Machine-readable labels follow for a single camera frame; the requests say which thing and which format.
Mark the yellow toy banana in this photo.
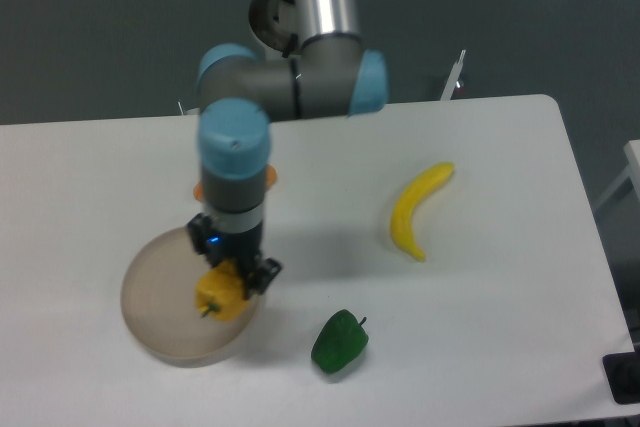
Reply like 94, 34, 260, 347
389, 162, 455, 262

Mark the orange triangular toy bread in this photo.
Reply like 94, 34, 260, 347
192, 164, 278, 202

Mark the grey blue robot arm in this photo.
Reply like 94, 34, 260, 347
187, 0, 388, 297

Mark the black device at table edge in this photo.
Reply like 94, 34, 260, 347
602, 351, 639, 405

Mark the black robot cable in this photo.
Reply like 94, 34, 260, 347
280, 32, 301, 59

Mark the green toy bell pepper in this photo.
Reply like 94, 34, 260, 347
310, 309, 369, 375

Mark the white metal bracket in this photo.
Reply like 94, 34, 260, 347
440, 49, 466, 101

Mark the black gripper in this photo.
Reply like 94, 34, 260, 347
186, 213, 282, 298

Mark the yellow toy bell pepper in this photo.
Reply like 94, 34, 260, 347
195, 260, 249, 322

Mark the white furniture at right edge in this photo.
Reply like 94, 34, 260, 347
592, 139, 639, 222

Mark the beige round plate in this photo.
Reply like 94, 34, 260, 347
120, 227, 263, 368

